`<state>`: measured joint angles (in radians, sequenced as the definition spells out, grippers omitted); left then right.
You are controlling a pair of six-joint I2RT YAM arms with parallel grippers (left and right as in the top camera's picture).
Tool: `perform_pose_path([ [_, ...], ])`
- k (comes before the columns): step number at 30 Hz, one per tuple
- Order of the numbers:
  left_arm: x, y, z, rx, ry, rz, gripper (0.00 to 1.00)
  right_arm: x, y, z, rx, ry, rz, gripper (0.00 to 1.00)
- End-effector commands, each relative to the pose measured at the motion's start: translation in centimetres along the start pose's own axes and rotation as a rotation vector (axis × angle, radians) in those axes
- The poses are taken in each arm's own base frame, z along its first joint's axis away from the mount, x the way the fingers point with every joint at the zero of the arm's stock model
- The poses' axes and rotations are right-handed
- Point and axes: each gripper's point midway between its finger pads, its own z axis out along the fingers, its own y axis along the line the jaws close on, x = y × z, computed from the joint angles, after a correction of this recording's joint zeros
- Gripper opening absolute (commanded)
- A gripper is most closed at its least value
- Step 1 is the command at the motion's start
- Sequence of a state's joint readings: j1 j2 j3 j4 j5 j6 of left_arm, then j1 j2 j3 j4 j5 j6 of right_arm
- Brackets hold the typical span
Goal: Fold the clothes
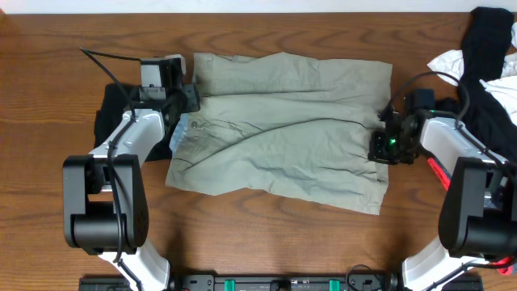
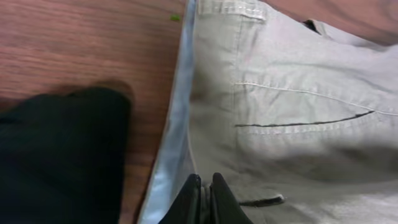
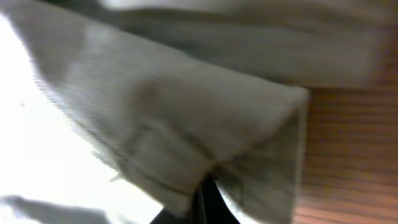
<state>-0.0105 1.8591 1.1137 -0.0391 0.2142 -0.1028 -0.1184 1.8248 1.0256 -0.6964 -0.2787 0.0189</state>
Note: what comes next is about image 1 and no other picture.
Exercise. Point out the white garment right pile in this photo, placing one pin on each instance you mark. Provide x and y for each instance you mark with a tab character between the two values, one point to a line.
483	65

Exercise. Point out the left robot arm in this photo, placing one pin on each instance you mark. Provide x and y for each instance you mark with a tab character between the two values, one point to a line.
104	203

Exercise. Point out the grey red trimmed garment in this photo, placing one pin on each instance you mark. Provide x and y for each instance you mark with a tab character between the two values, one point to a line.
440	172

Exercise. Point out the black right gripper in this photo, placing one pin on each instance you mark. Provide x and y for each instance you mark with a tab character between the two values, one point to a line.
380	146

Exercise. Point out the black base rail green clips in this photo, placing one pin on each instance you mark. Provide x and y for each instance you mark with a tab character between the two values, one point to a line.
356	281

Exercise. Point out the khaki green shorts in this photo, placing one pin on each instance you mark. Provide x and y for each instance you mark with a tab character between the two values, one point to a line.
289	125

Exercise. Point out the black folded garment left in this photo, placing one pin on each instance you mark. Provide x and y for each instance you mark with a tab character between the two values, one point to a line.
109	116

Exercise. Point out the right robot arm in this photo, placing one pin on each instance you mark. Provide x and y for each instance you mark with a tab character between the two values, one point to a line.
477	222

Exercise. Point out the black garment right pile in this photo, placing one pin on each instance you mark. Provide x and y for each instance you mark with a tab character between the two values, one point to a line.
499	137

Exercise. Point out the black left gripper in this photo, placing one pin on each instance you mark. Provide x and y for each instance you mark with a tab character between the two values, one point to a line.
190	97

